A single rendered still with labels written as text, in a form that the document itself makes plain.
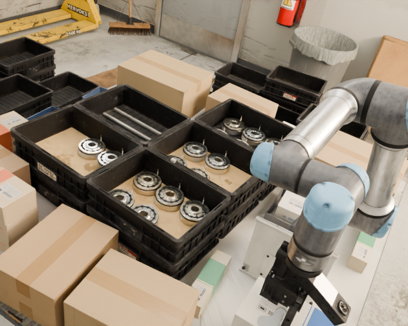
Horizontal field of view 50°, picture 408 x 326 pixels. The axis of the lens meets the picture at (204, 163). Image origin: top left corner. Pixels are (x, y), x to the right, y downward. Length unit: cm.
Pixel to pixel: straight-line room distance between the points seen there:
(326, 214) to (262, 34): 396
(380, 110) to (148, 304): 78
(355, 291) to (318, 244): 95
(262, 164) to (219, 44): 401
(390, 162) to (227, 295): 67
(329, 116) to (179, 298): 64
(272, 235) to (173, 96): 101
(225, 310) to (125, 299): 37
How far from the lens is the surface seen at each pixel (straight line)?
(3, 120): 195
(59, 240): 139
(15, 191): 147
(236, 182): 172
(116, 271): 131
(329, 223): 73
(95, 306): 124
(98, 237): 140
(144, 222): 135
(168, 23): 511
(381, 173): 127
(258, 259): 151
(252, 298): 96
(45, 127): 183
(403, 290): 286
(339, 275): 171
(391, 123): 114
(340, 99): 109
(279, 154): 85
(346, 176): 83
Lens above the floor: 188
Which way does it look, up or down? 36 degrees down
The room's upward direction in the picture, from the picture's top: 11 degrees clockwise
